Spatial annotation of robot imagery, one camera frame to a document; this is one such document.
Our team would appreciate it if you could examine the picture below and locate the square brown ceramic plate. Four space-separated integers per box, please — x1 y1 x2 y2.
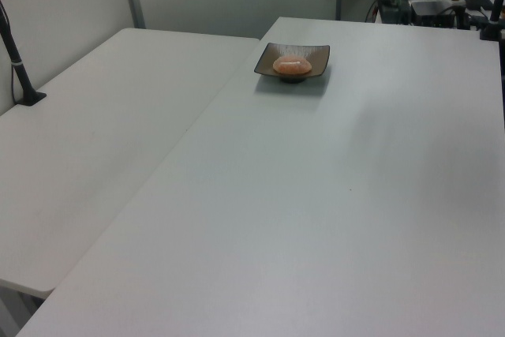
253 42 331 85

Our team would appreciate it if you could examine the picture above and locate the black cable along pole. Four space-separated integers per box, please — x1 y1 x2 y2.
9 64 21 103

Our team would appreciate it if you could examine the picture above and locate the black clamped stand pole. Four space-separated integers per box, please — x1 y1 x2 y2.
478 0 505 42

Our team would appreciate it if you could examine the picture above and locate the black camera stand pole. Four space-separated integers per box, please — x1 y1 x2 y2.
0 0 47 107

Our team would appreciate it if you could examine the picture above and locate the orange-brown bread roll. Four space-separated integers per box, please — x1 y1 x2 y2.
272 54 312 75

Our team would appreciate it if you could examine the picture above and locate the small black equipment box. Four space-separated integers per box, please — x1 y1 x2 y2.
377 0 411 24

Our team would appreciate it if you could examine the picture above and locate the black electronics box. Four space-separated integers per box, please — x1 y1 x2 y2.
410 0 457 28

